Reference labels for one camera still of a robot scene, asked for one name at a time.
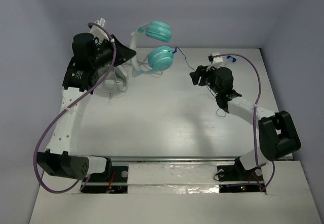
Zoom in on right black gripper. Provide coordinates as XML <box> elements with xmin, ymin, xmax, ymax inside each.
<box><xmin>190</xmin><ymin>63</ymin><xmax>221</xmax><ymax>95</ymax></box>

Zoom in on teal over-ear headphones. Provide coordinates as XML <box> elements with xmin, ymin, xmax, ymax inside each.
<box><xmin>130</xmin><ymin>21</ymin><xmax>174</xmax><ymax>77</ymax></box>

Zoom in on blue headphone cable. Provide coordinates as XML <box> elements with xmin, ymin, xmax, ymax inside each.
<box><xmin>173</xmin><ymin>46</ymin><xmax>237</xmax><ymax>118</ymax></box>

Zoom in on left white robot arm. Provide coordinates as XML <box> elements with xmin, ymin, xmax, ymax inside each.
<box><xmin>33</xmin><ymin>32</ymin><xmax>136</xmax><ymax>180</ymax></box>

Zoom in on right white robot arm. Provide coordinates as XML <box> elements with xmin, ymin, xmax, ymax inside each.
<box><xmin>189</xmin><ymin>65</ymin><xmax>301</xmax><ymax>180</ymax></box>

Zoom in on white over-ear headphones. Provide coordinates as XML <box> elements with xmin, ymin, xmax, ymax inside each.
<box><xmin>102</xmin><ymin>65</ymin><xmax>129</xmax><ymax>99</ymax></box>

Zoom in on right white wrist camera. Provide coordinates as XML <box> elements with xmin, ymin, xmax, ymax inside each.
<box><xmin>207</xmin><ymin>53</ymin><xmax>224</xmax><ymax>70</ymax></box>

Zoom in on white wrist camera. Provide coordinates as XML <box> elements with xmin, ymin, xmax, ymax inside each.
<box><xmin>88</xmin><ymin>18</ymin><xmax>109</xmax><ymax>43</ymax></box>
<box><xmin>207</xmin><ymin>53</ymin><xmax>224</xmax><ymax>70</ymax></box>

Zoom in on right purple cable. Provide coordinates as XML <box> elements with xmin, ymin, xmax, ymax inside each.
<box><xmin>214</xmin><ymin>53</ymin><xmax>275</xmax><ymax>192</ymax></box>

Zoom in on purple cable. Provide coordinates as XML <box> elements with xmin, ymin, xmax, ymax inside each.
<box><xmin>214</xmin><ymin>53</ymin><xmax>275</xmax><ymax>192</ymax></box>
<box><xmin>33</xmin><ymin>22</ymin><xmax>118</xmax><ymax>194</ymax></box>

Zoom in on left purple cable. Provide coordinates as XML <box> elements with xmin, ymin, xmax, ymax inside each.
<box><xmin>33</xmin><ymin>22</ymin><xmax>118</xmax><ymax>194</ymax></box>

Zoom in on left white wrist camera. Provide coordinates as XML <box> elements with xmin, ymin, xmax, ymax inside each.
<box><xmin>88</xmin><ymin>18</ymin><xmax>109</xmax><ymax>43</ymax></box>

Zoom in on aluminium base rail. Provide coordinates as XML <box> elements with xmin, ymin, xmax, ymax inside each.
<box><xmin>80</xmin><ymin>155</ymin><xmax>271</xmax><ymax>194</ymax></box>

